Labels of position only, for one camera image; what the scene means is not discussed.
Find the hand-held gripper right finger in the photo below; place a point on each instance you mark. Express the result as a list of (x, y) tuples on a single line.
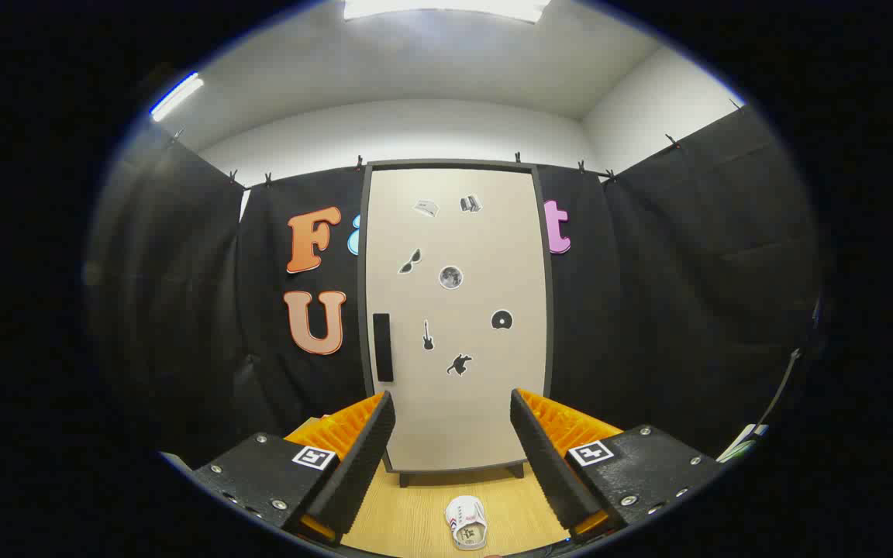
[(547, 465)]

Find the ceiling light panel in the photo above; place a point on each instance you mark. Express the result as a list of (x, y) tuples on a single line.
[(446, 8)]

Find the white canvas shoe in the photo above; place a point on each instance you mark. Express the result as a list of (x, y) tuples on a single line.
[(466, 519)]

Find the dark grey shoe cabinet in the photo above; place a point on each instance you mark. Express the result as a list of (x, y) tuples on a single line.
[(549, 310)]

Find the dark metal frame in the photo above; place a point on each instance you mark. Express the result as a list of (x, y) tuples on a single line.
[(784, 384)]

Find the ceiling strip light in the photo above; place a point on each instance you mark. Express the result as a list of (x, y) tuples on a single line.
[(177, 97)]

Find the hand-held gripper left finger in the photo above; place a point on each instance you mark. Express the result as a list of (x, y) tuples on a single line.
[(361, 465)]

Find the beige shoe cabinet door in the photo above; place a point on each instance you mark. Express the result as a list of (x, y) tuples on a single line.
[(485, 403)]

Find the black backdrop cloth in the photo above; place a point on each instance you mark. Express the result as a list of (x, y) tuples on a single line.
[(648, 310)]

